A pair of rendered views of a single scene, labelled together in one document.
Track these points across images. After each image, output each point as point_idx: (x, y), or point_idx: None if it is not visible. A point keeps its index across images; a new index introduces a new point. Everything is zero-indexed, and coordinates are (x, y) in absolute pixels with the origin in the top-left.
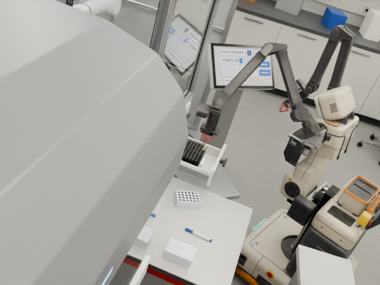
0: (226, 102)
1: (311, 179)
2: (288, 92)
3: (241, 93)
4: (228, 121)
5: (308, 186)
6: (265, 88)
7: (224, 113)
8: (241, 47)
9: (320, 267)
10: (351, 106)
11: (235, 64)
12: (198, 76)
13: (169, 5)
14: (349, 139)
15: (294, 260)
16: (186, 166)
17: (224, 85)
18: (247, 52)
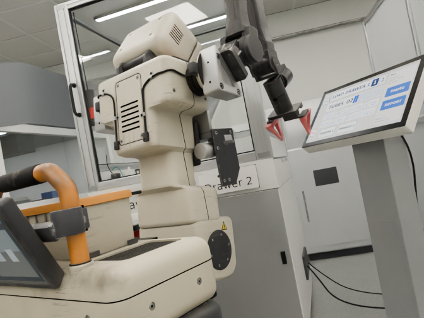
0: (366, 180)
1: (139, 214)
2: None
3: (384, 159)
4: (392, 223)
5: (142, 234)
6: (382, 130)
7: (375, 205)
8: (365, 79)
9: None
10: (139, 40)
11: (344, 107)
12: (266, 131)
13: (60, 44)
14: (142, 107)
15: None
16: None
17: (315, 141)
18: (373, 82)
